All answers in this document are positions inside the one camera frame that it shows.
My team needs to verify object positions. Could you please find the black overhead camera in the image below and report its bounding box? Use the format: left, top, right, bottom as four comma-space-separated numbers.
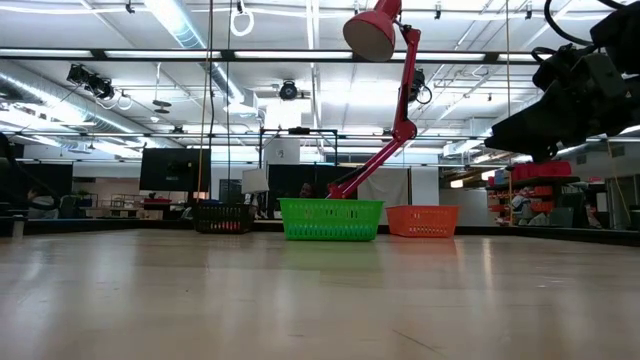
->
278, 78, 300, 102

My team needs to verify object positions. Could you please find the white hanging sheet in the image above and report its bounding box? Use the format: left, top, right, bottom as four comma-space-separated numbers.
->
356, 166, 412, 221

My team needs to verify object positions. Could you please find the black hanging cable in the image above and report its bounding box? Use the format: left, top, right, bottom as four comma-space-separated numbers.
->
224, 0, 235, 197

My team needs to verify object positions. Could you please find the black ceiling spotlight cluster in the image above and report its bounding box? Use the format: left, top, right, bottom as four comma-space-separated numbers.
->
65, 63, 117, 101

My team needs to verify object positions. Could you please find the black plastic basket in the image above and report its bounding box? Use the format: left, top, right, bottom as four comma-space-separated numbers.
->
193, 200, 254, 235

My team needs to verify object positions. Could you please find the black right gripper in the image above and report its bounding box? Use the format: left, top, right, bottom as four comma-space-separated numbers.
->
483, 43, 640, 164

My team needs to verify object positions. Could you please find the thin black stand frame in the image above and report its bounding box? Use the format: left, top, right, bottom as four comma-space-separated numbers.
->
257, 125, 340, 169

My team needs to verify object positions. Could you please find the black overhead frame bar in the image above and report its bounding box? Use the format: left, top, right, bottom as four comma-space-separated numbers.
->
0, 48, 546, 65

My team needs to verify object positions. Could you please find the orange plastic basket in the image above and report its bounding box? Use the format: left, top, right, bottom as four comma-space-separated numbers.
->
385, 204, 461, 239

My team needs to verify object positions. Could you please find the white cable ring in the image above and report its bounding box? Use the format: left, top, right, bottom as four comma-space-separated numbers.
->
229, 5, 256, 38

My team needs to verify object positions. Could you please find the large black monitor screen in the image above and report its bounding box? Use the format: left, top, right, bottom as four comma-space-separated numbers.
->
139, 147, 212, 193

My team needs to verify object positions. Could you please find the red desk lamp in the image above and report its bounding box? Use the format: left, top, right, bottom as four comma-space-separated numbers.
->
325, 0, 434, 200

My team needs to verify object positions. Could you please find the black partition panel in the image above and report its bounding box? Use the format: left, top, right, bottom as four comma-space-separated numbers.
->
266, 164, 359, 221

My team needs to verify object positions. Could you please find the small dark screen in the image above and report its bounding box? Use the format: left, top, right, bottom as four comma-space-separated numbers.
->
218, 178, 244, 203

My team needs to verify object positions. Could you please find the green plastic basket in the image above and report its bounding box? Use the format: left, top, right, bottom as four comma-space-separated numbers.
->
277, 197, 385, 243

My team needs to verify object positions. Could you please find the tan hanging rope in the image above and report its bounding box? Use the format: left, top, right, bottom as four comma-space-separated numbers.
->
503, 0, 514, 227

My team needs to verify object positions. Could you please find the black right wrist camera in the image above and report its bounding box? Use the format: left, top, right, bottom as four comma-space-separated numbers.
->
579, 51, 627, 99

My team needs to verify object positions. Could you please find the shelf with red bins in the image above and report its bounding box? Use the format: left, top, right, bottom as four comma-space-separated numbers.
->
485, 159, 582, 227

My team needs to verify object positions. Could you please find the silver ceiling duct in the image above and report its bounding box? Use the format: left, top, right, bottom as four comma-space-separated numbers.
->
142, 0, 247, 105

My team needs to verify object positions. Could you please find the white board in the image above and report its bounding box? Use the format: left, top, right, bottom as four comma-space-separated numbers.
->
240, 167, 271, 196

